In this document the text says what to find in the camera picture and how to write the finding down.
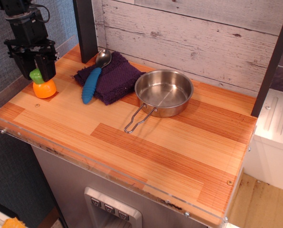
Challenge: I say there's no clear acrylic front guard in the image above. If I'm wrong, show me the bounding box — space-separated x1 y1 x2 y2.
0 110 234 228

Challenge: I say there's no yellow object bottom left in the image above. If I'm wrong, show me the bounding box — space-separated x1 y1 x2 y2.
1 218 26 228

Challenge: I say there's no blue handled metal spoon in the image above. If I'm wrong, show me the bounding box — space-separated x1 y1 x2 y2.
81 48 112 104

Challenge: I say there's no purple knitted cloth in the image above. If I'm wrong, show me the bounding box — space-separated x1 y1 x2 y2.
74 51 144 105

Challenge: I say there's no white toy sink unit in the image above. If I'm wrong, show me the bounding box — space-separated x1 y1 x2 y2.
243 89 283 189

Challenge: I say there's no grey dispenser button panel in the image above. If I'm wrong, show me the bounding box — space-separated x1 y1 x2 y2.
84 187 143 228

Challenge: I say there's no dark post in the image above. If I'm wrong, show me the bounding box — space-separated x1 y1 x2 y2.
251 25 283 117
73 0 98 63

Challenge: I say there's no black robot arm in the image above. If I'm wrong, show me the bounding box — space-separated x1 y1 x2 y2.
0 0 59 82

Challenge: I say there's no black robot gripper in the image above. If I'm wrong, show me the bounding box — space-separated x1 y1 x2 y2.
4 8 57 81

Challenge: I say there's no orange toy pineapple green top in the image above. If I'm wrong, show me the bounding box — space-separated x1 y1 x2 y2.
29 68 57 98

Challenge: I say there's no small steel pan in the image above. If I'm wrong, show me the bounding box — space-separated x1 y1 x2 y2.
124 69 194 133

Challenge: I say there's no clear acrylic side guard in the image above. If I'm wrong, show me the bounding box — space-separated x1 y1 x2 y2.
0 35 78 108

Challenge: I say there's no dark left post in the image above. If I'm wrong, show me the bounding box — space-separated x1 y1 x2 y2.
73 0 98 63

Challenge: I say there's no silver toy fridge cabinet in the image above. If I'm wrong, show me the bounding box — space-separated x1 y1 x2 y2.
32 146 204 228

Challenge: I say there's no dark right post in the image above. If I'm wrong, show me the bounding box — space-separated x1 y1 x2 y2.
251 25 283 117

